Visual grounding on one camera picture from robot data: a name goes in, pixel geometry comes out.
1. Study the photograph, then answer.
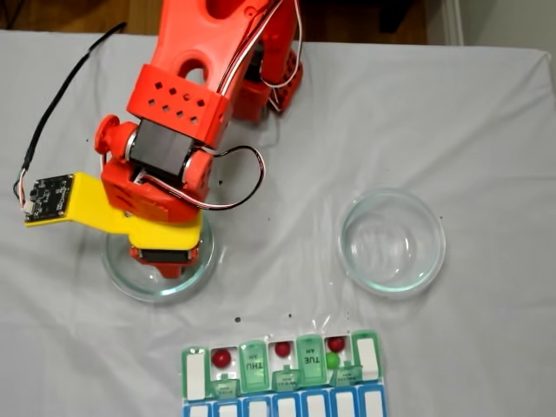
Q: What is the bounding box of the weekly pill organizer box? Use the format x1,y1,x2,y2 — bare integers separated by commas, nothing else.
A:
178,328,387,417

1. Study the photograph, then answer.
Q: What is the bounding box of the clear glass bowl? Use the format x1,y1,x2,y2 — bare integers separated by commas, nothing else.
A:
100,215,217,304
336,187,447,297

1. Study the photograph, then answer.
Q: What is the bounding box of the white table cover sheet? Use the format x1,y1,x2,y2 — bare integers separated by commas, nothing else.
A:
0,29,553,417

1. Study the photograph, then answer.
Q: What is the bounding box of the red white black servo cable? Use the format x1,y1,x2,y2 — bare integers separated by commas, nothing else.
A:
203,145,267,213

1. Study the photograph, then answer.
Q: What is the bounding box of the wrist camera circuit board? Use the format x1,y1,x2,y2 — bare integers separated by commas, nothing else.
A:
23,173,76,228

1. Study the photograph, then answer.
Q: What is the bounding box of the black camera cable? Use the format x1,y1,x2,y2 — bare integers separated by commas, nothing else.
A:
12,22,128,216

